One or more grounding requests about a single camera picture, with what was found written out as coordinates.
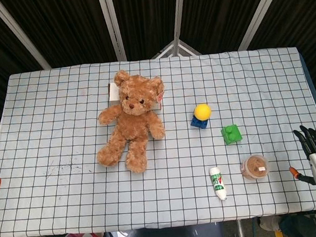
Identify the white bottle green label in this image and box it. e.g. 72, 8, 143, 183
208, 166, 228, 202

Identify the blue toy building brick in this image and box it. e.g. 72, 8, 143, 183
189, 113, 210, 131

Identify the blue checked tablecloth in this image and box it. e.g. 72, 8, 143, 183
0, 40, 316, 237

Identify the green toy building brick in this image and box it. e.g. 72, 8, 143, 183
220, 123, 243, 146

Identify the yellow ball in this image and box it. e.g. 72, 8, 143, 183
193, 102, 213, 123

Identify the brown plush teddy bear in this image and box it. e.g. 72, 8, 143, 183
87, 65, 174, 178

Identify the white aluminium frame post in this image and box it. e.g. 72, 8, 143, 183
167, 0, 195, 56
232, 0, 293, 51
0, 0, 52, 75
96, 0, 128, 64

